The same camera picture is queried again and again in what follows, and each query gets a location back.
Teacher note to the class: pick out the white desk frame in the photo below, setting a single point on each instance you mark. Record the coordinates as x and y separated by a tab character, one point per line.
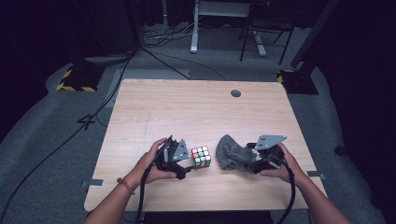
194	37

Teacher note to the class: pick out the multicoloured puzzle cube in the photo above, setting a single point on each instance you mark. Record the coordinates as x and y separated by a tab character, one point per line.
201	156

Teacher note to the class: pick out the grey tape piece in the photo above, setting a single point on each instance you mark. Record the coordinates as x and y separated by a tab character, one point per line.
95	182
316	174

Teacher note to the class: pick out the black metal chair frame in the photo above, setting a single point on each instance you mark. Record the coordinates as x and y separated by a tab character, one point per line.
244	43

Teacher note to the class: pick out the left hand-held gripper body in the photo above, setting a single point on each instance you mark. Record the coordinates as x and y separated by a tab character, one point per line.
168	161

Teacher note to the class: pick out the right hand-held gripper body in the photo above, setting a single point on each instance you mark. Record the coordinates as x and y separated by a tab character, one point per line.
271	158

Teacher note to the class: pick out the grey round table grommet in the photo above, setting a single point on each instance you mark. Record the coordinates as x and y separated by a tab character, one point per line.
236	93

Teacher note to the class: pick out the grey fuzzy cloth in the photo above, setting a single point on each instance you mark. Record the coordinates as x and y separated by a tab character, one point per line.
233	155

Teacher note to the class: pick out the small black round object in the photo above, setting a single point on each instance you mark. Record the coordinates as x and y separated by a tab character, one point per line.
339	150

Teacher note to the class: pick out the person's dark clothing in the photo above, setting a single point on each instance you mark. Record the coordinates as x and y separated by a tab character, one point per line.
211	217

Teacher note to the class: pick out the person's right hand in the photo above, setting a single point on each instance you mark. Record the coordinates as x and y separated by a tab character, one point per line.
285	174

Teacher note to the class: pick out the person's left hand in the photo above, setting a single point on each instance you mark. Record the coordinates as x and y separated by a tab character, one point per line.
146	169

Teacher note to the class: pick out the black yellow striped stand base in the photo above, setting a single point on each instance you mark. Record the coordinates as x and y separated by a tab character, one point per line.
299	82
81	79

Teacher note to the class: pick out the dark slanted metal pole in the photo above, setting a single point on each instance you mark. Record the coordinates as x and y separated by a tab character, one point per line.
311	34

